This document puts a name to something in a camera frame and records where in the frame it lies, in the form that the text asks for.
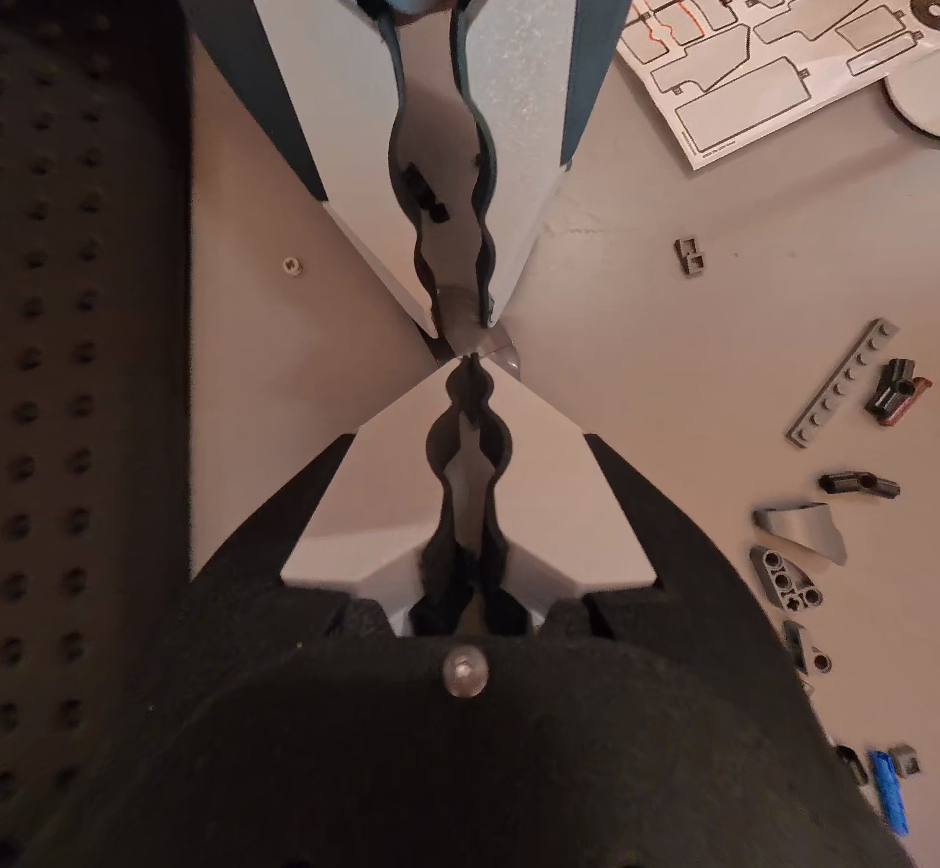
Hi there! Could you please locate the lego sticker sheet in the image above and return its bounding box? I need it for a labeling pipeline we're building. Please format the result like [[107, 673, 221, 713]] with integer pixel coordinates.
[[615, 0, 940, 171]]

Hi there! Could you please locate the white stand base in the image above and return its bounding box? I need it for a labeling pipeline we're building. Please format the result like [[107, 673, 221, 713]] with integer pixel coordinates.
[[883, 62, 940, 143]]

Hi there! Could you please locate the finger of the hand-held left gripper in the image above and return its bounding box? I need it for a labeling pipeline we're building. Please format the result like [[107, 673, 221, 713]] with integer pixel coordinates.
[[449, 0, 590, 329], [252, 0, 445, 340]]

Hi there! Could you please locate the grey domed lego assembly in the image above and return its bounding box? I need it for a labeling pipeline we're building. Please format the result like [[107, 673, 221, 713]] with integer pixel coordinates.
[[422, 284, 524, 380]]

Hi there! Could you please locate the long grey lego plate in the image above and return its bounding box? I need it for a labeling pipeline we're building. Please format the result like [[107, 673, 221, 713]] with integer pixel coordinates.
[[786, 319, 900, 449]]

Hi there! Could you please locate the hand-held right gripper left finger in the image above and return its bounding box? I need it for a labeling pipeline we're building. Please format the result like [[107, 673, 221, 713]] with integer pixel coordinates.
[[279, 356, 471, 637]]

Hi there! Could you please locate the dark grey curved technic beam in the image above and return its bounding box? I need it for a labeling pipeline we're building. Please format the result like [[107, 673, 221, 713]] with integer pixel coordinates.
[[749, 545, 823, 613]]

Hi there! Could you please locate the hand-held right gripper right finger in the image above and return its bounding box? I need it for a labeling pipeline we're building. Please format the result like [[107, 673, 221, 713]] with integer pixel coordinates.
[[470, 356, 658, 634]]

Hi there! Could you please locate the black connector with brown pin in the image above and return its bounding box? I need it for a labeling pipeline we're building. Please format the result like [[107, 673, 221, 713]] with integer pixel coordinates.
[[865, 357, 932, 427]]

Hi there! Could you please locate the grey curved lego panel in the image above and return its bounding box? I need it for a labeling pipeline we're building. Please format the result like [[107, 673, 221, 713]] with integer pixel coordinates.
[[752, 502, 849, 566]]

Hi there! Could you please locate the black angled technic connector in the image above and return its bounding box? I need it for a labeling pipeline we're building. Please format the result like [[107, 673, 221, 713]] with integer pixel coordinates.
[[819, 470, 900, 500]]

